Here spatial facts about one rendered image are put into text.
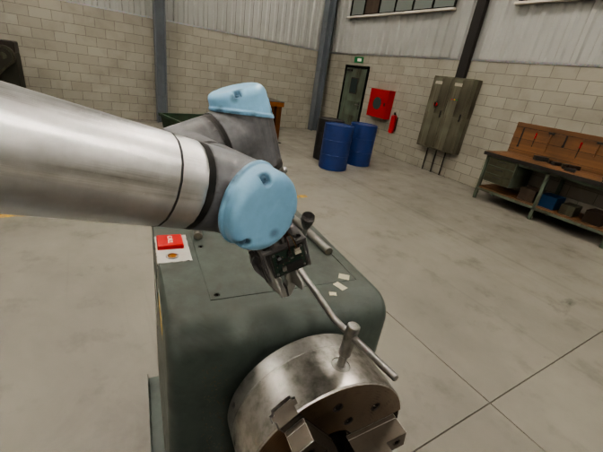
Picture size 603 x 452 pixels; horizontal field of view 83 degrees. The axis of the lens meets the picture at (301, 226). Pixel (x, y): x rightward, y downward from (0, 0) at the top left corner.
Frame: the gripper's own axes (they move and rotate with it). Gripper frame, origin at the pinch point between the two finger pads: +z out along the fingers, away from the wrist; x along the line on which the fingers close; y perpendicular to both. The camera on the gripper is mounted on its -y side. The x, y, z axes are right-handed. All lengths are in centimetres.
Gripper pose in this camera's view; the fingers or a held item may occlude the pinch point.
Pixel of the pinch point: (284, 288)
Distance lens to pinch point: 63.4
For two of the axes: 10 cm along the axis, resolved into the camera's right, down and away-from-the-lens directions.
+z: 1.7, 8.4, 5.2
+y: 4.0, 4.3, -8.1
